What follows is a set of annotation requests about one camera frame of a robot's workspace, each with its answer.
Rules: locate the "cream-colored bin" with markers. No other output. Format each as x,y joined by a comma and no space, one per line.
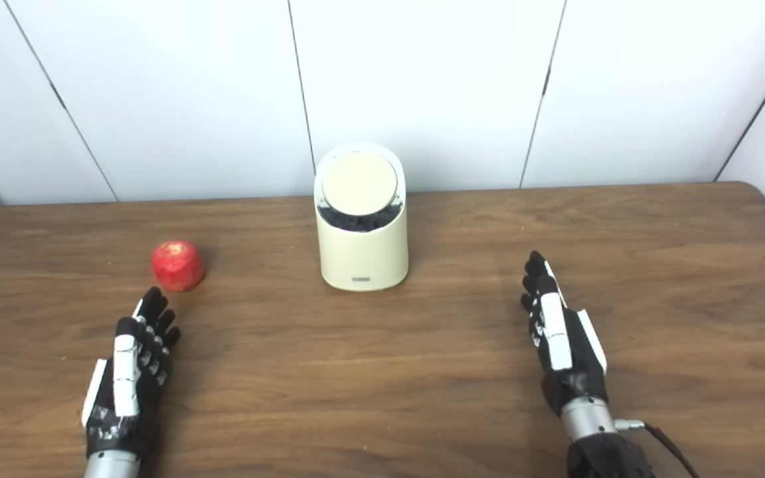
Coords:
362,255

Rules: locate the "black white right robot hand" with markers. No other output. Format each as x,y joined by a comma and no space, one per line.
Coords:
558,338

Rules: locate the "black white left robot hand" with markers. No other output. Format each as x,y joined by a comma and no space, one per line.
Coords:
127,372

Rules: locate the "red apple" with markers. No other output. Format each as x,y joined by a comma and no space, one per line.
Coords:
176,265

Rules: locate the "round cream bin lid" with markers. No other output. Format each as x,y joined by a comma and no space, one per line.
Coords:
359,184

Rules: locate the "black bin liner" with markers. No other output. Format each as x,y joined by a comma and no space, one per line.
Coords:
359,222

